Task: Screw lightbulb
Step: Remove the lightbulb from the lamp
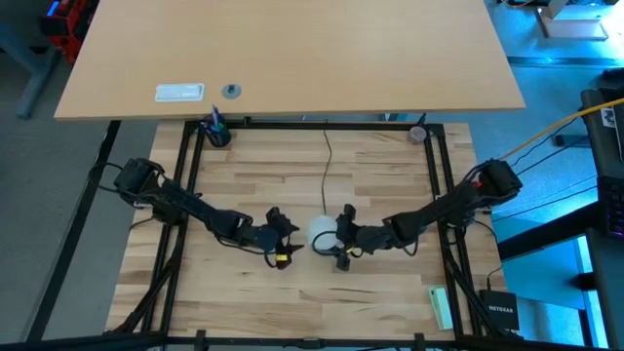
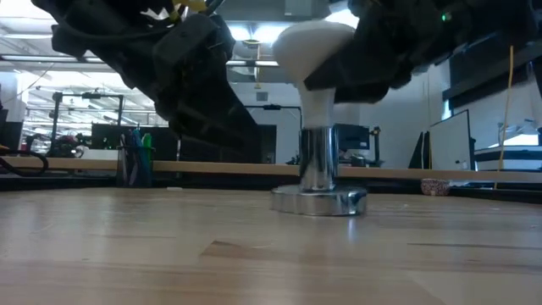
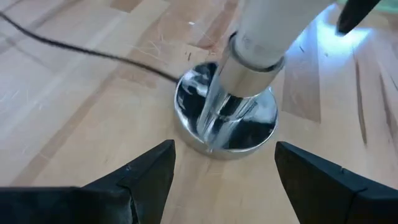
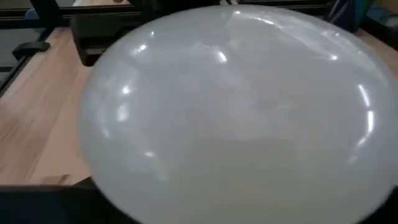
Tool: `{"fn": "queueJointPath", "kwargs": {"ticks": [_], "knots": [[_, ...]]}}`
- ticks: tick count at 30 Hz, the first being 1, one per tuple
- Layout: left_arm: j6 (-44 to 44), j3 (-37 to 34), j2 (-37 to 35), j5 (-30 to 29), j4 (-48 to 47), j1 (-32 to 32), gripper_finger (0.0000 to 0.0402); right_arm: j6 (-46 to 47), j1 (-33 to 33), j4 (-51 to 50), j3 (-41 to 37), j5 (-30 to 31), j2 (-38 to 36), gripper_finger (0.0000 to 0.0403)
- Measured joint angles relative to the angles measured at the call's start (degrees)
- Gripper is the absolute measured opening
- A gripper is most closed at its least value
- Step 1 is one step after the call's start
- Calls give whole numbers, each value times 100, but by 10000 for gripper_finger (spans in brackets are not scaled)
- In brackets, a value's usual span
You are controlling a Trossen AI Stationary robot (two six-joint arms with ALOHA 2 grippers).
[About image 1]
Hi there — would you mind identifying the black pen cup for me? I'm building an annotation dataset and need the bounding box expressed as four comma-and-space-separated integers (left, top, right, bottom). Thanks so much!
201, 120, 233, 149

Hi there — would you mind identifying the beige wooden desk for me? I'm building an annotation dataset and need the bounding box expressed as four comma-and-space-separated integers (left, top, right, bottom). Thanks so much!
53, 0, 527, 121

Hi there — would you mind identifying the yellow cable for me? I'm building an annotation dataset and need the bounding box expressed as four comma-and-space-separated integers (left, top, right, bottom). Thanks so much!
496, 96, 624, 162

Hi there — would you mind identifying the black aluminium table frame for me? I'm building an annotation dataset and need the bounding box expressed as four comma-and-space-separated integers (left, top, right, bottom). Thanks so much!
0, 115, 624, 351

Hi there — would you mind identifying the black keyboard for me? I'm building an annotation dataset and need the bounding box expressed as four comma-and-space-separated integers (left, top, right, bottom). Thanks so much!
597, 175, 624, 241

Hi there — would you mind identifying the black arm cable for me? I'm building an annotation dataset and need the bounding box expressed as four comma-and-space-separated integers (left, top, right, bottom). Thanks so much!
311, 230, 345, 258
214, 233, 282, 269

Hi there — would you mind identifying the white rectangular tray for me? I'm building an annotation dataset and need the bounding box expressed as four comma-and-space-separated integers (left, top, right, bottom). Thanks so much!
154, 82, 207, 103

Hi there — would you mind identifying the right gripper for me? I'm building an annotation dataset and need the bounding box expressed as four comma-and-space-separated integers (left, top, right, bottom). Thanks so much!
335, 204, 363, 273

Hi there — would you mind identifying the black switch cable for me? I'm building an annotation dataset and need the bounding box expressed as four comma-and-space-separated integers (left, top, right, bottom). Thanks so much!
486, 262, 506, 293

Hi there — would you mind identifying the light wooden board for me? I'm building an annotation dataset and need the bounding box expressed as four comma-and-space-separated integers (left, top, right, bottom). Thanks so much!
532, 0, 611, 42

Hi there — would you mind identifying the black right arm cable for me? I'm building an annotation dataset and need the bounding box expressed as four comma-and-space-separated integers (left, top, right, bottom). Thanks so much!
311, 230, 345, 258

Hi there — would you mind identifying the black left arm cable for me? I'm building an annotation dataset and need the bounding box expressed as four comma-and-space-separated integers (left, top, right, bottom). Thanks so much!
214, 233, 282, 269

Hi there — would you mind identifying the black diagonal strut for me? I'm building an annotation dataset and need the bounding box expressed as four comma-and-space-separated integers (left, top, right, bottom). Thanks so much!
495, 200, 602, 262
24, 119, 123, 343

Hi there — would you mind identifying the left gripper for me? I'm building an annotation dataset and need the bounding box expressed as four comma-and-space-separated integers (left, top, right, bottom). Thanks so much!
251, 206, 306, 270

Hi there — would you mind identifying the grey table leg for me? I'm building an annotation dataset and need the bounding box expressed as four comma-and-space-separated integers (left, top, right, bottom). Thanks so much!
0, 17, 63, 121

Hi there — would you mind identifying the thin black lamp cord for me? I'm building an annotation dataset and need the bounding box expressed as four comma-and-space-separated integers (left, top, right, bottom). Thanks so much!
320, 119, 334, 218

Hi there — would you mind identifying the black floor cable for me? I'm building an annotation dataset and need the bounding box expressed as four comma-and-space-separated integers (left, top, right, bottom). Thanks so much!
514, 134, 594, 176
490, 184, 600, 224

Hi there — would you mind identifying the white lightbulb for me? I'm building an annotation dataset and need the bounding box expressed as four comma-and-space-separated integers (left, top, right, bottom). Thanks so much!
306, 214, 343, 253

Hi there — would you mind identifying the black Netgear switch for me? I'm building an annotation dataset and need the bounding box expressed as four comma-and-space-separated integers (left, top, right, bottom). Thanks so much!
478, 289, 522, 333

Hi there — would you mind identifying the light green block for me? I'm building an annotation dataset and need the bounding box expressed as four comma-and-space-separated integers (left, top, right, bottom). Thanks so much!
427, 286, 455, 332

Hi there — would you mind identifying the red tool cart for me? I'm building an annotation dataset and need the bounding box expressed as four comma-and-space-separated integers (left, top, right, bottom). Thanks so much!
38, 0, 102, 65

